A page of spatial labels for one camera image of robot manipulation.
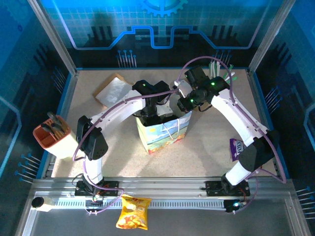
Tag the printed paper gift bag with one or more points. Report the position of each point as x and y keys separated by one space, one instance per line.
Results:
x=162 y=140

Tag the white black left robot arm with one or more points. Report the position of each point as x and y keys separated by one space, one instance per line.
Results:
x=118 y=108

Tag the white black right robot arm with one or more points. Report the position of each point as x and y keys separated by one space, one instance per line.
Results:
x=236 y=115

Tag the green white wrapped straw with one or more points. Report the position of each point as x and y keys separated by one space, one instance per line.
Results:
x=230 y=67
x=211 y=68
x=231 y=74
x=217 y=68
x=233 y=78

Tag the white paper napkins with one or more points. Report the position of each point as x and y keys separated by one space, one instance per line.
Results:
x=113 y=91

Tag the brown cardboard napkin box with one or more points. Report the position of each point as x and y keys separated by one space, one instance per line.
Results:
x=105 y=85

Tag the purple snack packet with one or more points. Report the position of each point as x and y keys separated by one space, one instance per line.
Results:
x=236 y=150

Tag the black plastic utensil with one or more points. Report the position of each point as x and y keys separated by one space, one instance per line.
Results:
x=54 y=116
x=50 y=127

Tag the orange white cutlery holder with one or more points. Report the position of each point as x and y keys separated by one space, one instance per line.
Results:
x=46 y=141

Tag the yellow chips bag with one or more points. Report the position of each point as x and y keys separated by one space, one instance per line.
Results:
x=133 y=214

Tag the bottle with black cap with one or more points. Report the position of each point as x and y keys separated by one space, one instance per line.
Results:
x=37 y=202

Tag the aluminium frame post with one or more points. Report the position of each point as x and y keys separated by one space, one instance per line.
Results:
x=53 y=37
x=269 y=37

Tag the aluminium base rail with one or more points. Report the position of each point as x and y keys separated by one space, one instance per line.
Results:
x=160 y=184

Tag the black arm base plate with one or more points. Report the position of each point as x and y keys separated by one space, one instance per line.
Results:
x=110 y=184
x=211 y=186

